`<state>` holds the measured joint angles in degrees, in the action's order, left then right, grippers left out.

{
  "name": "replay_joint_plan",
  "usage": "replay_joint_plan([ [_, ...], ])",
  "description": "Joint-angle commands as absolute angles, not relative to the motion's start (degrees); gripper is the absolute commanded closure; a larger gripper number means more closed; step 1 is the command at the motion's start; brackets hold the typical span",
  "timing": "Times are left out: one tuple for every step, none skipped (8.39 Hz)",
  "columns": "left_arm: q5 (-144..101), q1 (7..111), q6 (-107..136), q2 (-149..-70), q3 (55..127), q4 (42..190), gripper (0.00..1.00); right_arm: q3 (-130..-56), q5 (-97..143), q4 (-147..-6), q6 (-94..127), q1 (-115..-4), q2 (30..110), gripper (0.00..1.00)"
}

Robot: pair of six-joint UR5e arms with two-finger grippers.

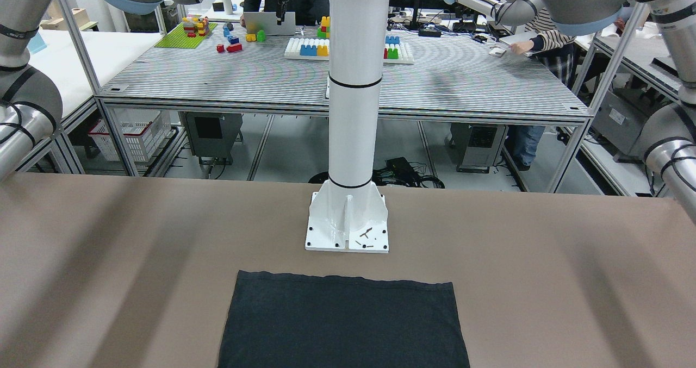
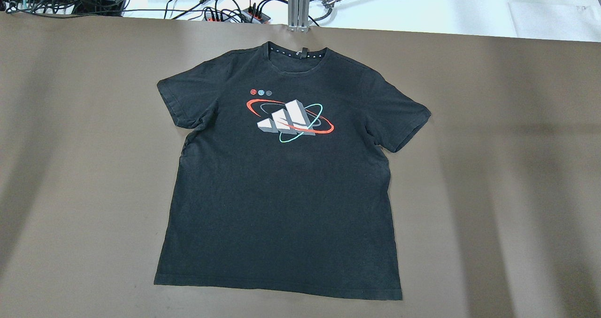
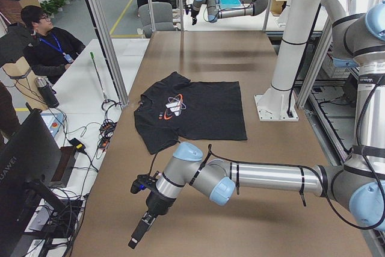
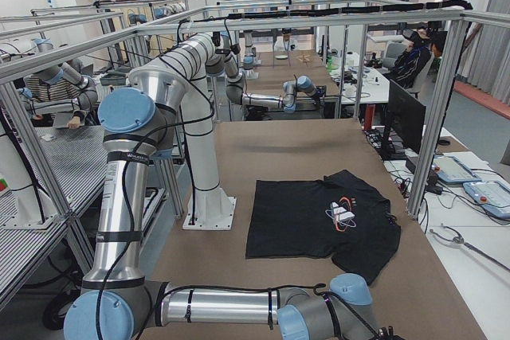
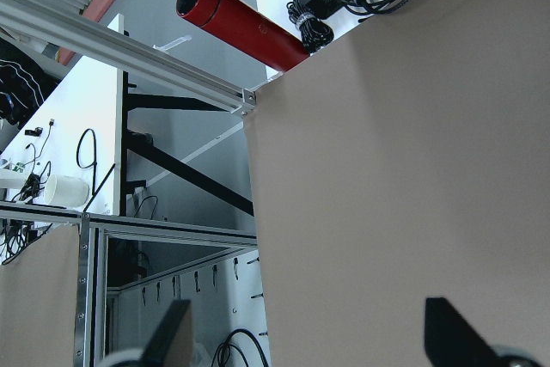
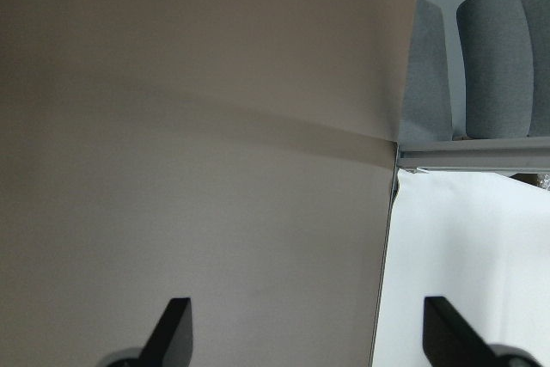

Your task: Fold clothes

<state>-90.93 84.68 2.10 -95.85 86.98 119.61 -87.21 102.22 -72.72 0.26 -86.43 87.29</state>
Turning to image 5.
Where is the red thermos bottle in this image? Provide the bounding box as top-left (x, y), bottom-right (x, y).
top-left (175, 0), bottom-right (310, 72)

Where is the coiled black cable bundle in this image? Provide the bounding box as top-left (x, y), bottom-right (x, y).
top-left (286, 0), bottom-right (334, 54)

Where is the aluminium frame rail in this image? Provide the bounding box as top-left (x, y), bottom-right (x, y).
top-left (1, 0), bottom-right (255, 116)

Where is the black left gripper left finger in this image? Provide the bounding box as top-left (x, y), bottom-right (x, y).
top-left (144, 300), bottom-right (193, 366)

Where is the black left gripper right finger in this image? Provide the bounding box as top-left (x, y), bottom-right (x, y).
top-left (424, 297), bottom-right (498, 366)

